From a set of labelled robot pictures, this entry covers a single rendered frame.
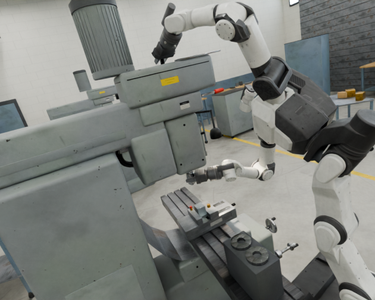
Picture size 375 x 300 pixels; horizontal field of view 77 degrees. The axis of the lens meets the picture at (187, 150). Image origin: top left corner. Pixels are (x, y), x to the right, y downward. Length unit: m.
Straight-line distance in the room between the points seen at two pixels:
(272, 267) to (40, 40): 7.58
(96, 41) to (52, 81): 6.64
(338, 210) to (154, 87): 0.98
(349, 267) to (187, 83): 1.14
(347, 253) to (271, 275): 0.47
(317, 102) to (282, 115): 0.16
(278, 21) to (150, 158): 10.05
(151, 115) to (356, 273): 1.19
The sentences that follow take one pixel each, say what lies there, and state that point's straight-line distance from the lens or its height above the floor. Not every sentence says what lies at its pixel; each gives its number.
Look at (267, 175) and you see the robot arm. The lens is 1.54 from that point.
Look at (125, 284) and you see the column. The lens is 1.33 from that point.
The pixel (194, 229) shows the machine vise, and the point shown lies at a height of 0.97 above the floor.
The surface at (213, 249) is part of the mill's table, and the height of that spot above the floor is 0.91.
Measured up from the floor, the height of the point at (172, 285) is 0.71.
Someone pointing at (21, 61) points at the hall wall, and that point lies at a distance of 7.89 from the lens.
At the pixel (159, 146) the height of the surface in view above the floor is 1.52.
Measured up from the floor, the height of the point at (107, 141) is 1.62.
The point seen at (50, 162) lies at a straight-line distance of 1.15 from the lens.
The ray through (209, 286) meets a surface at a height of 0.58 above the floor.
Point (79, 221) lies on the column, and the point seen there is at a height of 1.36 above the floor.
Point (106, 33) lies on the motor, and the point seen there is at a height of 2.06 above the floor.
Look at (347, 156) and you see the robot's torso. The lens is 1.08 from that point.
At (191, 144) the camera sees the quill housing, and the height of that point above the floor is 1.46.
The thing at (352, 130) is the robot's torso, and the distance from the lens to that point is 1.04.
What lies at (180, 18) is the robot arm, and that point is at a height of 2.03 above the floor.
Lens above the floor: 1.84
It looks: 18 degrees down
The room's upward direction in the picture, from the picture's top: 14 degrees counter-clockwise
